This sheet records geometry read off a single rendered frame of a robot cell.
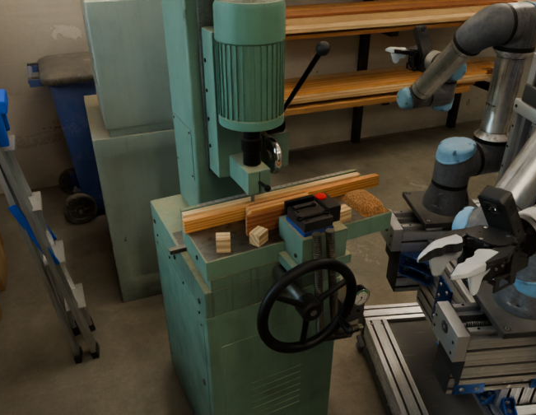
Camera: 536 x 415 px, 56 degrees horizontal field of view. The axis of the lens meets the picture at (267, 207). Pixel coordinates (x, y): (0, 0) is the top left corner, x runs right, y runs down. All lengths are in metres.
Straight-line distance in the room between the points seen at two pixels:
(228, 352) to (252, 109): 0.71
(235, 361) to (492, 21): 1.22
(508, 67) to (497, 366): 0.86
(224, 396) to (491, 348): 0.80
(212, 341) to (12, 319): 1.45
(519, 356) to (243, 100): 0.97
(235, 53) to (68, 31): 2.41
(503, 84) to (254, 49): 0.82
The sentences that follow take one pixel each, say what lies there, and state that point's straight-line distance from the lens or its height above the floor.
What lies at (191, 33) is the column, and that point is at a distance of 1.44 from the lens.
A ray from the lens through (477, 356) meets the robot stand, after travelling 1.44.
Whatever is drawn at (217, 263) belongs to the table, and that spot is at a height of 0.89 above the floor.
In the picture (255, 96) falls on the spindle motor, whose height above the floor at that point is 1.29.
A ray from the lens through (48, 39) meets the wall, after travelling 3.57.
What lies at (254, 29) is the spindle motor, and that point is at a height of 1.45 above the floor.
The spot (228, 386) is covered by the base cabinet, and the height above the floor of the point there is 0.42.
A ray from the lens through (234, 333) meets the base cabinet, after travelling 1.50.
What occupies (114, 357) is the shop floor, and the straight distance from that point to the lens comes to 2.39.
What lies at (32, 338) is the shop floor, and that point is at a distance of 2.61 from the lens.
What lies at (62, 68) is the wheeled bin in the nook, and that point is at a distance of 3.05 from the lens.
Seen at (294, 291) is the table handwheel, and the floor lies 0.82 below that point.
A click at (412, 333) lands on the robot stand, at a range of 2.18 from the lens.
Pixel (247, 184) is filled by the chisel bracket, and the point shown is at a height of 1.03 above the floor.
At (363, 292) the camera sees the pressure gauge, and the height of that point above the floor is 0.68.
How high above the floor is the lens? 1.67
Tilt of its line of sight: 30 degrees down
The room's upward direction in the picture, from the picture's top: straight up
